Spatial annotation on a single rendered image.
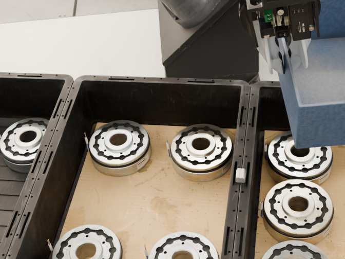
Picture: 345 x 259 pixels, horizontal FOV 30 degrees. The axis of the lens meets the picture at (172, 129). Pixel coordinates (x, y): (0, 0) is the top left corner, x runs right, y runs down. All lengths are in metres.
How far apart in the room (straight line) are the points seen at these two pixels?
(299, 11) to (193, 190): 0.45
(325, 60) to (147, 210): 0.36
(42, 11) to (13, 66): 1.44
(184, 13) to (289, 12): 0.60
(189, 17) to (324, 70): 0.45
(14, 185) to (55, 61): 0.49
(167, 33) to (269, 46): 0.61
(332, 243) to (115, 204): 0.34
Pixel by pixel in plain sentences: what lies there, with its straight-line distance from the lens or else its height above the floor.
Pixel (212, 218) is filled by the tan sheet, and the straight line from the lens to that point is 1.00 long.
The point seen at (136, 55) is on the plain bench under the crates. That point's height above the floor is 0.70.
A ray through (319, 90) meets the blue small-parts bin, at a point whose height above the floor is 1.07.
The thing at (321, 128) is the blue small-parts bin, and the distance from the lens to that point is 0.76.
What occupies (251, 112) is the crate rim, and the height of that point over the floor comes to 0.93.
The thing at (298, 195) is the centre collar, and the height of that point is 0.87.
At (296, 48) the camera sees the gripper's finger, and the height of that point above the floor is 1.15.
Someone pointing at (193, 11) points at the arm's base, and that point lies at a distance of 1.25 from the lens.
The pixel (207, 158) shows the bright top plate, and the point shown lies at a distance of 1.04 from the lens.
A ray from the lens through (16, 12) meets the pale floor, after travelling 3.03.
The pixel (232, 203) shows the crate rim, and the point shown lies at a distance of 0.89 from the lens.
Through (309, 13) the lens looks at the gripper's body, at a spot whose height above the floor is 1.23.
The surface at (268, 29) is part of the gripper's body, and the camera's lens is 0.69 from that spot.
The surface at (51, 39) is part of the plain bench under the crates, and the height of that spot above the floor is 0.70.
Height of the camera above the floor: 1.64
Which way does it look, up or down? 46 degrees down
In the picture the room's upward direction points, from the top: 8 degrees counter-clockwise
